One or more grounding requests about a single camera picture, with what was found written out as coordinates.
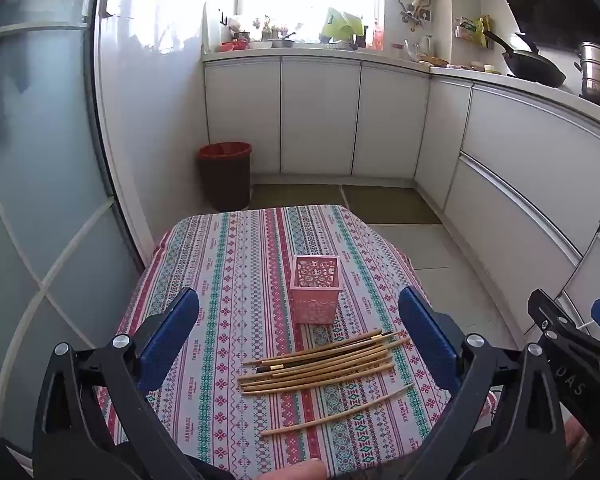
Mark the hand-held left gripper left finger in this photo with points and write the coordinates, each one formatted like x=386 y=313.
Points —
x=172 y=330

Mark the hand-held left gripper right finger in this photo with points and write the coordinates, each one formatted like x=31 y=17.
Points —
x=427 y=340

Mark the bundle of bamboo chopsticks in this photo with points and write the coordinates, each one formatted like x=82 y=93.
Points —
x=325 y=377

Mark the long bamboo chopstick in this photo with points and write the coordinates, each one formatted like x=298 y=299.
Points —
x=340 y=413

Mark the pink perforated utensil holder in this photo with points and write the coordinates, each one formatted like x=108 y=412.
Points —
x=312 y=300

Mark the person's right forearm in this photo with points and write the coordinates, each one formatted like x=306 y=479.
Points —
x=577 y=442

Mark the patterned woven tablecloth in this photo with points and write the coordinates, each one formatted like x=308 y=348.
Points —
x=230 y=285

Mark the olive floor mat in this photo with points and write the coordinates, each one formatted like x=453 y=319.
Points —
x=297 y=197
x=390 y=205

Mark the white base cabinet with drawers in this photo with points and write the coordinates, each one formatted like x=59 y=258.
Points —
x=520 y=175

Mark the brown trash bin red bag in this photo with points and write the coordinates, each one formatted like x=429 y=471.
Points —
x=225 y=175

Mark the person's bare knee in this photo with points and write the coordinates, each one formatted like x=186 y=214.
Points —
x=302 y=471

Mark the frosted glass sliding door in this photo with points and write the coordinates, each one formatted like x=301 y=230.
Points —
x=40 y=160

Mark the black wok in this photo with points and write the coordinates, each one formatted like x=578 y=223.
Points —
x=535 y=67

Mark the white kitchen countertop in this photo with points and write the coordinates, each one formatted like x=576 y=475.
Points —
x=480 y=76

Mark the white base cabinet with doors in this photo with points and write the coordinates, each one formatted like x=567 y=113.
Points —
x=320 y=115

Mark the red bowl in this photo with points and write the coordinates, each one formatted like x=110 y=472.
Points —
x=232 y=46

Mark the clear glass pitcher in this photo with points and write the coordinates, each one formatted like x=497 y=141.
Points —
x=420 y=49

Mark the white cutting board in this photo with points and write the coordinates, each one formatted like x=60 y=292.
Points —
x=211 y=27

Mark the red bottle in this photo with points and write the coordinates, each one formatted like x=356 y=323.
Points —
x=378 y=35

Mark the potted flowers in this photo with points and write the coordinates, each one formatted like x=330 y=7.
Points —
x=275 y=27

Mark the wall rack with packets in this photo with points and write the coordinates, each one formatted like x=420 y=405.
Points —
x=475 y=30

